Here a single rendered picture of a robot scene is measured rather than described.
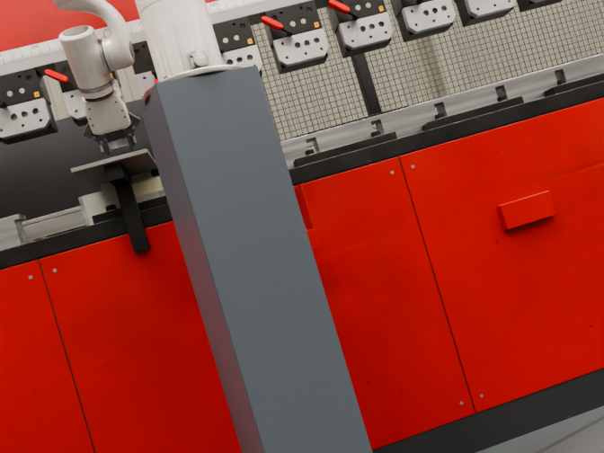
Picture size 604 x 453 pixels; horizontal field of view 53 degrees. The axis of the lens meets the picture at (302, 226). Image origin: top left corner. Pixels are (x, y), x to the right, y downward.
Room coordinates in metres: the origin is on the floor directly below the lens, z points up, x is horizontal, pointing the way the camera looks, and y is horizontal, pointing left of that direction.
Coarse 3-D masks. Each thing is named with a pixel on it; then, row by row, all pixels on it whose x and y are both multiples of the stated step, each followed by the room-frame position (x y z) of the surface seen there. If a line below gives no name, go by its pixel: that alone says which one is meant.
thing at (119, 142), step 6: (108, 132) 1.68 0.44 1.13; (114, 132) 1.69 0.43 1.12; (120, 132) 1.69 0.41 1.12; (108, 138) 1.68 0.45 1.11; (114, 138) 1.68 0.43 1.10; (120, 138) 1.69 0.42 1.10; (126, 138) 1.70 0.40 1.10; (114, 144) 1.69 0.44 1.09; (120, 144) 1.69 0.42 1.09; (126, 144) 1.70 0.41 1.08; (102, 150) 1.69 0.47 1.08
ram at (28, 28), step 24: (0, 0) 1.63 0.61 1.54; (24, 0) 1.64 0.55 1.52; (48, 0) 1.65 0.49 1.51; (120, 0) 1.67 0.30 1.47; (216, 0) 1.71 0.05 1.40; (288, 0) 1.74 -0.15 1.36; (0, 24) 1.63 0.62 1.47; (24, 24) 1.64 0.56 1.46; (48, 24) 1.64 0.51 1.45; (72, 24) 1.65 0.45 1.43; (96, 24) 1.66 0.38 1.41; (0, 48) 1.62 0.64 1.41; (0, 72) 1.62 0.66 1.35
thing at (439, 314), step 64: (512, 128) 1.69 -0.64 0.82; (576, 128) 1.72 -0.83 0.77; (320, 192) 1.61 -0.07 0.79; (384, 192) 1.64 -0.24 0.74; (448, 192) 1.66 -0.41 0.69; (512, 192) 1.69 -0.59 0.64; (576, 192) 1.71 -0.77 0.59; (64, 256) 1.52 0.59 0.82; (128, 256) 1.54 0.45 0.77; (320, 256) 1.61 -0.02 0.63; (384, 256) 1.63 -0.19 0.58; (448, 256) 1.65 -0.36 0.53; (512, 256) 1.68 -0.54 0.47; (576, 256) 1.70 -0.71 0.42; (0, 320) 1.49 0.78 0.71; (64, 320) 1.51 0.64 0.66; (128, 320) 1.53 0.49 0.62; (192, 320) 1.56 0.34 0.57; (384, 320) 1.62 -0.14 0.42; (448, 320) 1.65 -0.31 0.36; (512, 320) 1.67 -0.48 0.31; (576, 320) 1.70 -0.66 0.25; (0, 384) 1.49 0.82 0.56; (64, 384) 1.51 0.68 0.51; (128, 384) 1.53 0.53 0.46; (192, 384) 1.55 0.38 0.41; (384, 384) 1.62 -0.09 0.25; (448, 384) 1.64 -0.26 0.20; (512, 384) 1.66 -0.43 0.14; (576, 384) 1.69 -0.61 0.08; (0, 448) 1.48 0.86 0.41; (64, 448) 1.50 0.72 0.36; (128, 448) 1.52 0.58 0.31; (192, 448) 1.54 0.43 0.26; (384, 448) 1.61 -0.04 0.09; (448, 448) 1.64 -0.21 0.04
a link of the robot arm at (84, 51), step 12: (60, 36) 1.40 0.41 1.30; (72, 36) 1.39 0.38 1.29; (84, 36) 1.39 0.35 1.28; (96, 36) 1.43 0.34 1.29; (72, 48) 1.40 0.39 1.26; (84, 48) 1.40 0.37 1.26; (96, 48) 1.42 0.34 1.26; (72, 60) 1.42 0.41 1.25; (84, 60) 1.42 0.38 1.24; (96, 60) 1.43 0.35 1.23; (72, 72) 1.46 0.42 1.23; (84, 72) 1.43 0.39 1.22; (96, 72) 1.44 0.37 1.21; (108, 72) 1.47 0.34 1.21; (84, 84) 1.46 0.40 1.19; (96, 84) 1.46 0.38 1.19
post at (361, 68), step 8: (352, 56) 2.55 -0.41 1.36; (360, 56) 2.54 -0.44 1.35; (352, 64) 2.59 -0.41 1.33; (360, 64) 2.54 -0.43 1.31; (360, 72) 2.54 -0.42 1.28; (368, 72) 2.55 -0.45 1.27; (360, 80) 2.54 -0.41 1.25; (368, 80) 2.54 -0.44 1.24; (360, 88) 2.57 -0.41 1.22; (368, 88) 2.54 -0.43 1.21; (368, 96) 2.54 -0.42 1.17; (376, 96) 2.55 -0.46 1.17; (368, 104) 2.54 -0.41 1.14; (376, 104) 2.54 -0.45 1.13; (368, 112) 2.58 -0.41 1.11; (376, 112) 2.54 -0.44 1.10
